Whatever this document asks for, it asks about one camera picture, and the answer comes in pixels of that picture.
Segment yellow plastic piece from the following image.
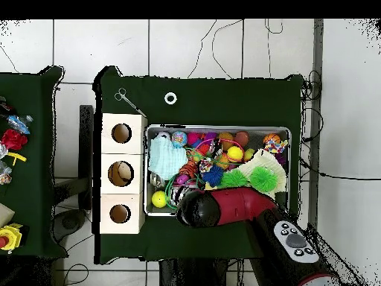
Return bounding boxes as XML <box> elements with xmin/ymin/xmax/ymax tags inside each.
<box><xmin>7</xmin><ymin>151</ymin><xmax>28</xmax><ymax>167</ymax></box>

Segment yellow smiley ball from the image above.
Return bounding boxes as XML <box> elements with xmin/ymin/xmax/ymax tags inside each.
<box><xmin>226</xmin><ymin>146</ymin><xmax>244</xmax><ymax>163</ymax></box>

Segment light blue muslin cloth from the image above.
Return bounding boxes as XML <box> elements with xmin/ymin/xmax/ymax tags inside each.
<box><xmin>147</xmin><ymin>137</ymin><xmax>188</xmax><ymax>181</ymax></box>

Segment wire mesh bin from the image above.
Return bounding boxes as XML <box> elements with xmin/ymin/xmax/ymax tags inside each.
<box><xmin>144</xmin><ymin>124</ymin><xmax>292</xmax><ymax>217</ymax></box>

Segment red crumpled item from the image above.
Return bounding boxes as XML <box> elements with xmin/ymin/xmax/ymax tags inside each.
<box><xmin>1</xmin><ymin>128</ymin><xmax>28</xmax><ymax>150</ymax></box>

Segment beige box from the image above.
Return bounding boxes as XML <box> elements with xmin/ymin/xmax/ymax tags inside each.
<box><xmin>0</xmin><ymin>203</ymin><xmax>15</xmax><ymax>228</ymax></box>

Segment clear plastic packet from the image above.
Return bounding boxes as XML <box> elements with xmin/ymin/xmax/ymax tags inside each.
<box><xmin>0</xmin><ymin>160</ymin><xmax>13</xmax><ymax>185</ymax></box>

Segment colourful spotted cloth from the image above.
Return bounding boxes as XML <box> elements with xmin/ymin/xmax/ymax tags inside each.
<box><xmin>263</xmin><ymin>139</ymin><xmax>289</xmax><ymax>155</ymax></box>

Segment blue and clear packet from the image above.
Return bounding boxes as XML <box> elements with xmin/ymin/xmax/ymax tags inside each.
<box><xmin>7</xmin><ymin>114</ymin><xmax>33</xmax><ymax>135</ymax></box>

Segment cream knitted cloth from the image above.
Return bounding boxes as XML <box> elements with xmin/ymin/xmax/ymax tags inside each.
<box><xmin>237</xmin><ymin>148</ymin><xmax>288</xmax><ymax>200</ymax></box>

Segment crushed clear plastic bottle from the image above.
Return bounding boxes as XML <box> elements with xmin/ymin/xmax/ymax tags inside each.
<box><xmin>170</xmin><ymin>185</ymin><xmax>194</xmax><ymax>206</ymax></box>

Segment silver scissors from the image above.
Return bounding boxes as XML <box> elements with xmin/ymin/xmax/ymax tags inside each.
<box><xmin>114</xmin><ymin>88</ymin><xmax>147</xmax><ymax>118</ymax></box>

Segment thin black cable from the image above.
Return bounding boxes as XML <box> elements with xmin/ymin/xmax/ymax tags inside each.
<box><xmin>299</xmin><ymin>159</ymin><xmax>381</xmax><ymax>182</ymax></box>
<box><xmin>211</xmin><ymin>19</ymin><xmax>244</xmax><ymax>80</ymax></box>
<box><xmin>187</xmin><ymin>19</ymin><xmax>218</xmax><ymax>79</ymax></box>

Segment black upright panel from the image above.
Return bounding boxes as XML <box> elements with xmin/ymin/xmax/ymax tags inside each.
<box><xmin>78</xmin><ymin>104</ymin><xmax>95</xmax><ymax>209</ymax></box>

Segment tiger striped plush toy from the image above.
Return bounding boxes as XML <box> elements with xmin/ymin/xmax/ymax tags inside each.
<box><xmin>178</xmin><ymin>160</ymin><xmax>199</xmax><ymax>179</ymax></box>

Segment large green spiky toy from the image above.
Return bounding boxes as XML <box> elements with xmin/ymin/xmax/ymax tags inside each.
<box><xmin>249</xmin><ymin>165</ymin><xmax>278</xmax><ymax>192</ymax></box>

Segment dark green tablecloth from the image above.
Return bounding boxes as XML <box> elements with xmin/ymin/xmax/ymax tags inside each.
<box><xmin>93</xmin><ymin>66</ymin><xmax>304</xmax><ymax>265</ymax></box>
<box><xmin>0</xmin><ymin>66</ymin><xmax>68</xmax><ymax>259</ymax></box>

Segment globe print ball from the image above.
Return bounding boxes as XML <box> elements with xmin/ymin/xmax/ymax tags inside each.
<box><xmin>170</xmin><ymin>131</ymin><xmax>188</xmax><ymax>148</ymax></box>

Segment yellow emergency stop button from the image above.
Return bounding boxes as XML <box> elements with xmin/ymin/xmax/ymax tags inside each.
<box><xmin>0</xmin><ymin>223</ymin><xmax>24</xmax><ymax>253</ymax></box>

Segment blue spiky ball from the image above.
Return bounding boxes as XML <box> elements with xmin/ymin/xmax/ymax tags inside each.
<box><xmin>202</xmin><ymin>165</ymin><xmax>224</xmax><ymax>188</ymax></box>

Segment small green spiky toy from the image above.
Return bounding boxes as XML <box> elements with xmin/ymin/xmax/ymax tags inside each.
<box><xmin>219</xmin><ymin>168</ymin><xmax>249</xmax><ymax>188</ymax></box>

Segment wooden box with three holes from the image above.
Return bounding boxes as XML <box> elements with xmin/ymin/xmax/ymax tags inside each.
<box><xmin>100</xmin><ymin>112</ymin><xmax>149</xmax><ymax>235</ymax></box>

